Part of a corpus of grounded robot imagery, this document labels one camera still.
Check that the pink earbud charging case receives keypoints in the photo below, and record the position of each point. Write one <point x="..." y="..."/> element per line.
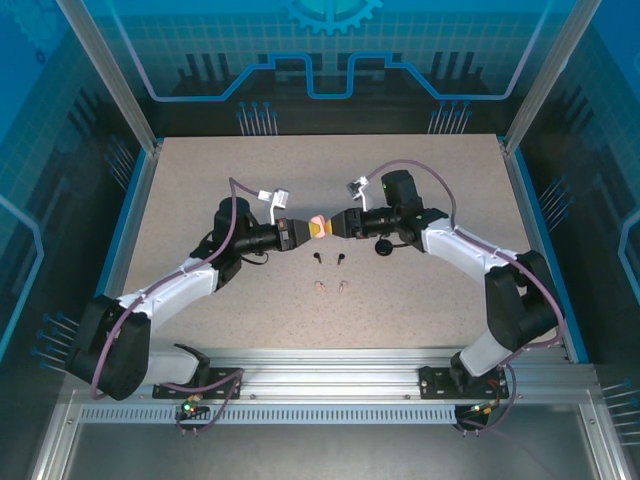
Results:
<point x="319" y="220"/>

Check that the black earbud charging case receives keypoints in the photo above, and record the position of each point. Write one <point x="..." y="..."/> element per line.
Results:
<point x="384" y="246"/>

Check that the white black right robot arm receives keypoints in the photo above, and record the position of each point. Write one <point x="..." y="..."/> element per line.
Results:
<point x="460" y="245"/>

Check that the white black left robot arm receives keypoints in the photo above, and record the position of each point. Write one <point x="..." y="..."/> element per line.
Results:
<point x="170" y="282"/>

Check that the small LED circuit board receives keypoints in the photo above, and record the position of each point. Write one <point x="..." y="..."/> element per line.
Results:
<point x="482" y="410"/>
<point x="189" y="407"/>

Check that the grey metal bottom panel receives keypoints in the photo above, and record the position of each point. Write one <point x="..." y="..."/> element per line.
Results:
<point x="320" y="450"/>

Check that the blue aluminium side rail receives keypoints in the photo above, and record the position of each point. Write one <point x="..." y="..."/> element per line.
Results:
<point x="530" y="210"/>
<point x="137" y="210"/>

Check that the aluminium mounting rail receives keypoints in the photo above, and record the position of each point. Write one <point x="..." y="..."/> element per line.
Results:
<point x="330" y="370"/>

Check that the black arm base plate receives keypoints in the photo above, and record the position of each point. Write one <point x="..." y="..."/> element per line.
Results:
<point x="227" y="376"/>
<point x="432" y="380"/>

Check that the aluminium frame post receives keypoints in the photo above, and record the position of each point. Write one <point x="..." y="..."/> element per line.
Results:
<point x="550" y="65"/>
<point x="107" y="75"/>

